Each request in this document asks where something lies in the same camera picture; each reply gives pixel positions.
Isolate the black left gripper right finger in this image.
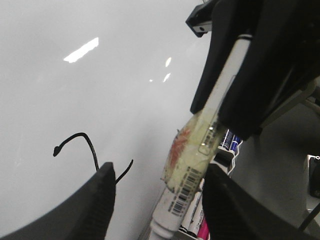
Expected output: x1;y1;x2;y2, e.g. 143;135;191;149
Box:
189;0;260;114

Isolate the white glossy whiteboard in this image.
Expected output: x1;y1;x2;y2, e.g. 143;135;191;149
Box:
0;0;210;240

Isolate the white black-tipped whiteboard marker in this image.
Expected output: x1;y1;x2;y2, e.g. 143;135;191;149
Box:
148;34;253;240

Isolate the black cable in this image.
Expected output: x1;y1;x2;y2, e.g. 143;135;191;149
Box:
297;202;320;232

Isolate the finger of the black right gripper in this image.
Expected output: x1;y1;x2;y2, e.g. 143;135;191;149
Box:
219;0;320;140
202;163;314;240

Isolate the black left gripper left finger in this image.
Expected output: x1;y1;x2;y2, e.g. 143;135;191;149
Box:
3;162;116;240

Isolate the blue capped marker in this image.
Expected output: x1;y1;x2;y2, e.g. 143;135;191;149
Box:
220;129;242;155

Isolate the pink capped marker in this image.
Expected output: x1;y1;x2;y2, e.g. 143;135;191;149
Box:
196;217;210;240

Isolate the white marker in basket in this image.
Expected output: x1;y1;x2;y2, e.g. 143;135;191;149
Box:
179;192;203;238

